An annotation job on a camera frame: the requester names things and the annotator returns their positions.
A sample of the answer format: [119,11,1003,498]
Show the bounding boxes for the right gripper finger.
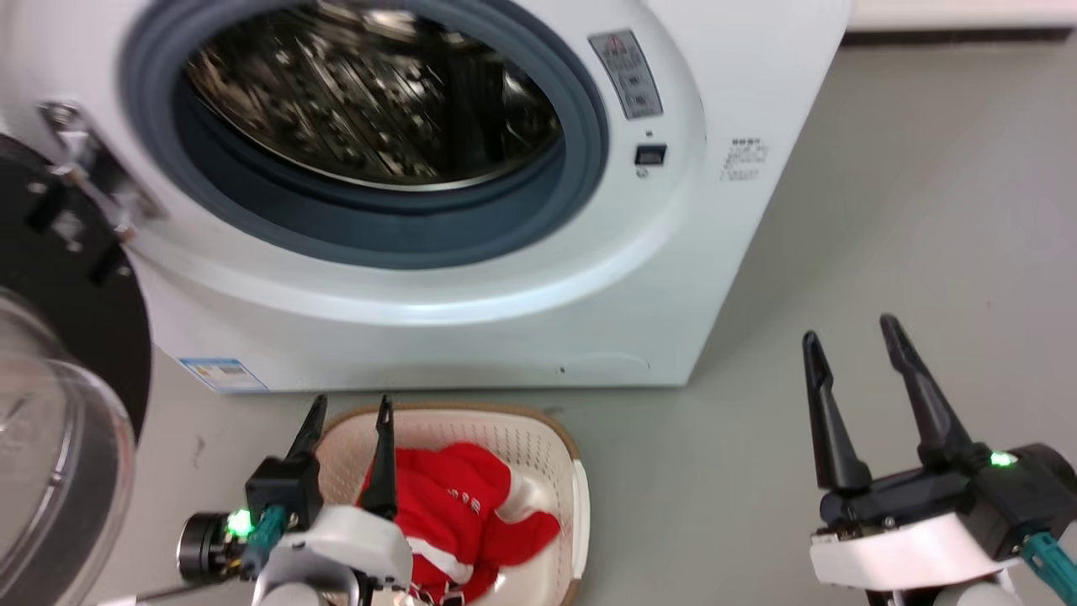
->
[880,314,977,468]
[802,331,873,493]

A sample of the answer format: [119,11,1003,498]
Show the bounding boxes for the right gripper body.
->
[809,444,1077,590]

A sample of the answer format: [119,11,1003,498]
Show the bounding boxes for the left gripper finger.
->
[362,396,398,520]
[286,394,327,460]

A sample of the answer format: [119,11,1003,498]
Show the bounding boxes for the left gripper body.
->
[177,454,413,606]

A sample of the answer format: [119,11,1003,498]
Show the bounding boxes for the red and white garment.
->
[358,442,562,606]

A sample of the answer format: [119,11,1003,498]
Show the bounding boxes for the cream perforated laundry basket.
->
[313,404,592,606]

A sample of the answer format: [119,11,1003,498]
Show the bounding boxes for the black washing machine door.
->
[0,133,154,606]

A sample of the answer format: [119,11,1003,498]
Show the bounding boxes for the stainless steel washing machine drum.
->
[183,0,563,191]

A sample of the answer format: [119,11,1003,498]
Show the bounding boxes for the blue energy label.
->
[178,358,270,394]

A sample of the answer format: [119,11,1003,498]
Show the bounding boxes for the white front-load washing machine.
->
[0,0,855,395]

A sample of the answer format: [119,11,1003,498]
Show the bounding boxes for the grey rubber door gasket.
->
[119,0,610,270]

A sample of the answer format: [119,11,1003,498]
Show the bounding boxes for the round filter cover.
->
[557,353,651,384]

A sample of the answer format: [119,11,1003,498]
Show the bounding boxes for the small text sticker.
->
[719,137,769,182]

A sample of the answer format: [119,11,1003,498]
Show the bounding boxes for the metal door hinge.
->
[38,101,169,245]

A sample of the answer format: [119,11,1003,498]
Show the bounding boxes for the grey warning sticker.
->
[587,29,664,121]

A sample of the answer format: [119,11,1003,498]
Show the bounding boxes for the teal left arm cable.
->
[248,505,287,561]

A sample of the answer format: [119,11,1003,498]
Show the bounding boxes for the teal arm cable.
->
[1022,532,1077,603]
[248,505,287,561]

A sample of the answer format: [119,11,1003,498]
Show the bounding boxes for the teal right arm cable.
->
[1022,532,1077,603]

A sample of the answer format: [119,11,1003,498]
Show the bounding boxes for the black wall baseboard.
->
[846,28,1076,47]

